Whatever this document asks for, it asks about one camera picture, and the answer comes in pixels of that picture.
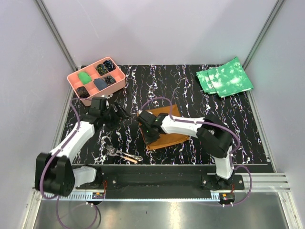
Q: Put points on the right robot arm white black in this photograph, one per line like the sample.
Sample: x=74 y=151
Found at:
x=213 y=138

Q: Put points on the dark patterned roll back middle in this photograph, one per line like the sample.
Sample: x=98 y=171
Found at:
x=101 y=69

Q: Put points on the dark patterned roll back right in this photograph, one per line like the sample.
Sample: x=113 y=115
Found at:
x=109 y=65

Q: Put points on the dark patterned roll front left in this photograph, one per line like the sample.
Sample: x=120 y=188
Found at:
x=82 y=92

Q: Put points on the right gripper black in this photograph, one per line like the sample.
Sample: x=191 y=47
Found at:
x=147 y=139

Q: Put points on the orange cloth napkin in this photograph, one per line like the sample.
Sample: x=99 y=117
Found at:
x=164 y=140

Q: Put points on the grey blue rolled napkin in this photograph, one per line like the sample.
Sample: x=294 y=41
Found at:
x=100 y=84

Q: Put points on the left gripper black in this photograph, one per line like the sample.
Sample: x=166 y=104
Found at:
x=120 y=113

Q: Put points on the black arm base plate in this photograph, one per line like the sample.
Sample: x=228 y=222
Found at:
x=118 y=176

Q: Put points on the green rolled napkin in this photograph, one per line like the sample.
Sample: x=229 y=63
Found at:
x=84 y=78

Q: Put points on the dark patterned roll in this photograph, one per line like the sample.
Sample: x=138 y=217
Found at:
x=82 y=92
x=109 y=65
x=101 y=69
x=109 y=80

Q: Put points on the wooden handled spoon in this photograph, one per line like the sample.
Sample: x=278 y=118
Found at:
x=130 y=159

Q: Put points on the pink compartment tray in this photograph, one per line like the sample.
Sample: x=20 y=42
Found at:
x=103 y=77

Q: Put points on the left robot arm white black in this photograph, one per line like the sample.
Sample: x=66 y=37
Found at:
x=54 y=174

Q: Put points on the black marble pattern mat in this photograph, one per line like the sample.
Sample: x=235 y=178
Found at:
x=161 y=85

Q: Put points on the silver fork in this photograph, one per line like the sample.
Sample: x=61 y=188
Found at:
x=112 y=151

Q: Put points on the dark patterned roll front right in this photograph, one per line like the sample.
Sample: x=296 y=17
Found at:
x=109 y=80

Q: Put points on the green white patterned napkins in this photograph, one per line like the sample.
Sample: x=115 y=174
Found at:
x=225 y=80

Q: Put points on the aluminium frame rail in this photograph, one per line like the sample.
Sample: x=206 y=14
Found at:
x=186 y=187

